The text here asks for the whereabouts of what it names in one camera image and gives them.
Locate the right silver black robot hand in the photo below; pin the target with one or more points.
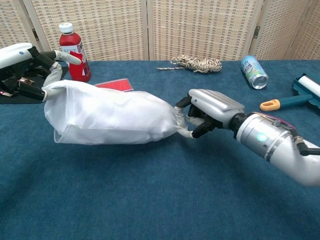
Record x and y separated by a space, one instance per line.
215 102

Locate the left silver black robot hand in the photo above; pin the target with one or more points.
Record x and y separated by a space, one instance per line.
15 57

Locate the transparent plastic bag white filling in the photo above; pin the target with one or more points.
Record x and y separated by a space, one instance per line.
112 117

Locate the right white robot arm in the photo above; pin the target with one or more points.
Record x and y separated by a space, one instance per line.
270 140

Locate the blue carpeted table surface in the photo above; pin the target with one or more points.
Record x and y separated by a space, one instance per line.
125 187

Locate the brown wrapped package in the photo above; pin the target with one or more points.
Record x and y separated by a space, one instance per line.
25 81

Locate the dark metal screen hinge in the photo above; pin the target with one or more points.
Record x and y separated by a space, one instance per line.
35 34
256 32

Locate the black mouse mat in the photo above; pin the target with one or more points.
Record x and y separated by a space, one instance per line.
15 100

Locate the blue printed drink can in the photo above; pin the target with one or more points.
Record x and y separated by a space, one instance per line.
252 70

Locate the red juice bottle white cap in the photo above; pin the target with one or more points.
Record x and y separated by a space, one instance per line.
72 42

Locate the woven bamboo folding screen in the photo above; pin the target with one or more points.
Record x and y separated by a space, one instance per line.
112 25

